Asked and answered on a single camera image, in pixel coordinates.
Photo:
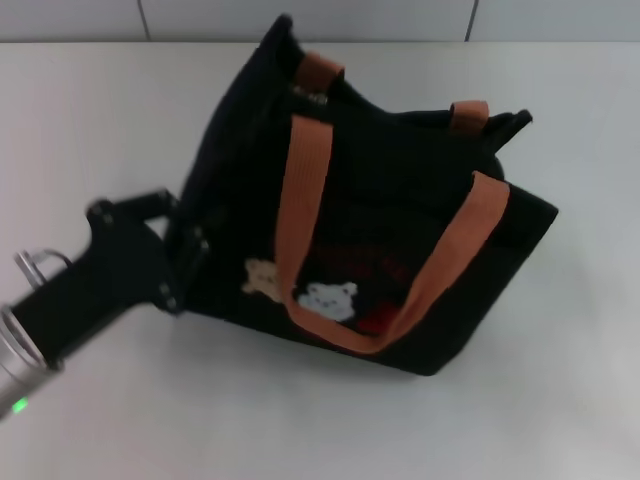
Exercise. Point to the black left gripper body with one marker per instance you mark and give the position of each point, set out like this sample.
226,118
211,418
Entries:
110,270

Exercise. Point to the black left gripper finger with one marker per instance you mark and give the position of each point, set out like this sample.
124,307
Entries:
145,205
190,255

